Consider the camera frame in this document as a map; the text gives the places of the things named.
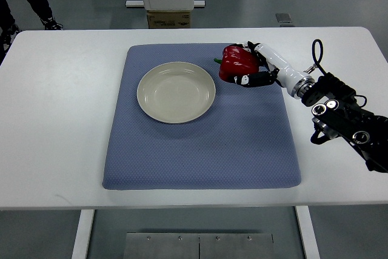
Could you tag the person leg dark trousers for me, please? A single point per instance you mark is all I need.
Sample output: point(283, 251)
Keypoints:
point(8, 23)

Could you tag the metal base plate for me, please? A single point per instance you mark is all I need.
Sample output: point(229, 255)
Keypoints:
point(198, 245)

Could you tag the left white table leg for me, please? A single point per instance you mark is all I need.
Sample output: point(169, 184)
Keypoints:
point(83, 234)

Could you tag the right white table leg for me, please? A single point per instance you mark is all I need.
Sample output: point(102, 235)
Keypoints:
point(307, 232)

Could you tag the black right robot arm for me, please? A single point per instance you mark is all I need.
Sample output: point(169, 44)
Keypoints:
point(336, 113)

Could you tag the blue quilted mat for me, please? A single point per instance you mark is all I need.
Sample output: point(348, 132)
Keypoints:
point(243, 141)

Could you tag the brown cardboard box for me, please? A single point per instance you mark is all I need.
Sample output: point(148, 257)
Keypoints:
point(169, 19)

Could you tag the grey floor socket plate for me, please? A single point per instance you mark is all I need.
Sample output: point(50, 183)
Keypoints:
point(283, 18)

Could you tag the red bell pepper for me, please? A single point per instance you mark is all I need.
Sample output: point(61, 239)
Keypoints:
point(236, 61)

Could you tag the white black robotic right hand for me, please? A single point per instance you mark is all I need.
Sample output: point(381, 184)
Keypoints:
point(273, 68)

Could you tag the cream round plate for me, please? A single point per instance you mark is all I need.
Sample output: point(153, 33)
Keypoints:
point(176, 92)

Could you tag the white table leg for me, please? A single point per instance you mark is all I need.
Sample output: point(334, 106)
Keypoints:
point(83, 234)
point(307, 232)

